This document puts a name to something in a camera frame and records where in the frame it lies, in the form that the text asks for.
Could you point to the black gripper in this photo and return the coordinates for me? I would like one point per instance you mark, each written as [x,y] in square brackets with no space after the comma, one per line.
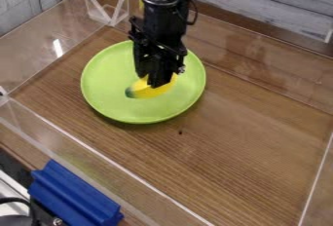
[156,40]

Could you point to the yellow toy banana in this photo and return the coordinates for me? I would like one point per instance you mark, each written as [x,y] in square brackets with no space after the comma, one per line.
[141,90]

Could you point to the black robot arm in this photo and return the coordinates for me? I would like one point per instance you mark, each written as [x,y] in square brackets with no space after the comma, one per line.
[156,34]

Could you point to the green round plate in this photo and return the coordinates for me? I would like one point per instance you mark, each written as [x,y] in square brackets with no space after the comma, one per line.
[108,74]

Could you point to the yellow labelled tin can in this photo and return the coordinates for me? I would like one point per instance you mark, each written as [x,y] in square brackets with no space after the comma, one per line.
[140,4]

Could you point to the blue plastic clamp block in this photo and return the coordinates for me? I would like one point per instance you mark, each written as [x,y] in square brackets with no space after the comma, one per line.
[71,198]

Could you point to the clear acrylic triangle bracket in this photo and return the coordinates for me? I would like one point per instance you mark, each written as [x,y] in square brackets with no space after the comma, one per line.
[109,15]

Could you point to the clear acrylic front wall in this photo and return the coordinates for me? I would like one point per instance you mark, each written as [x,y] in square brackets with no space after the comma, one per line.
[36,142]

